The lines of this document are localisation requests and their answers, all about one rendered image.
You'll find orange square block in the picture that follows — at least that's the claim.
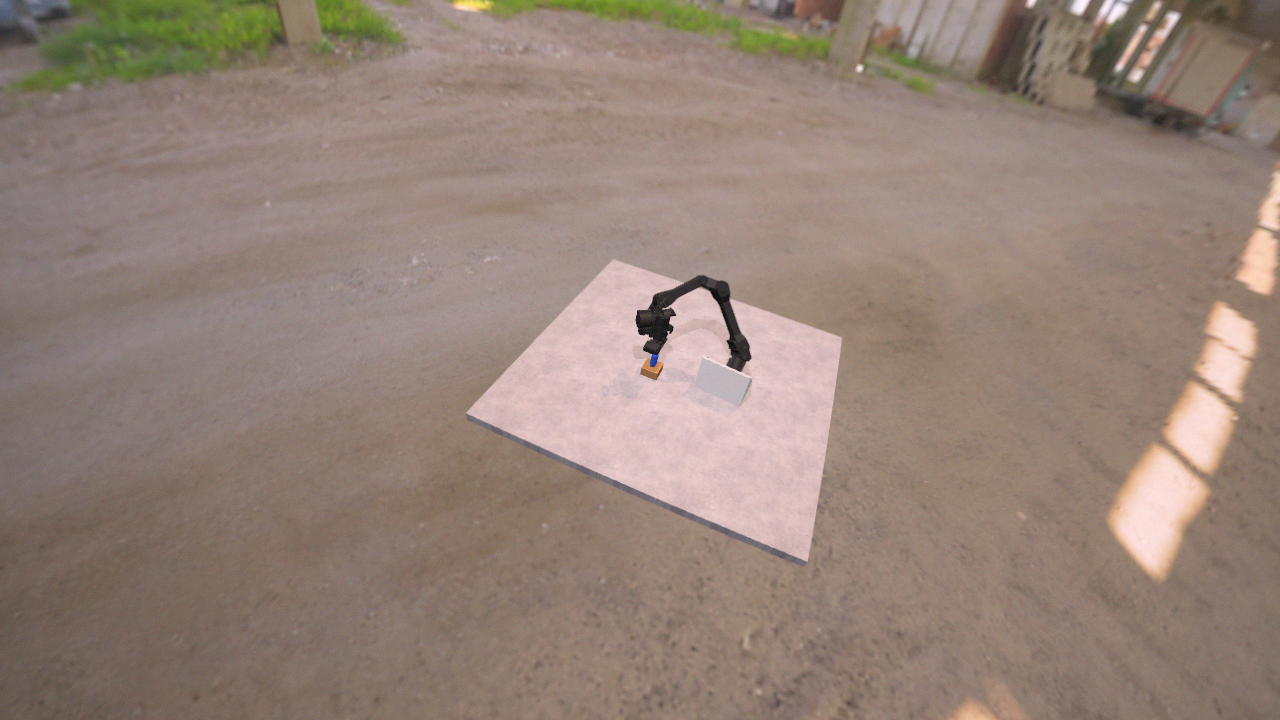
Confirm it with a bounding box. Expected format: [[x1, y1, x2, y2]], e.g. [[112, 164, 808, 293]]
[[640, 357, 664, 380]]

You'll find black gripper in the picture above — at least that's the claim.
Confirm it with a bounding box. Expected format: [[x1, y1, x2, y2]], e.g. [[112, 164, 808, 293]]
[[643, 324, 675, 355]]

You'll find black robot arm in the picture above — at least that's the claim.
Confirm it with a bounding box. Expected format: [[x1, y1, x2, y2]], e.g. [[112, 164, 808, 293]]
[[636, 275, 751, 372]]

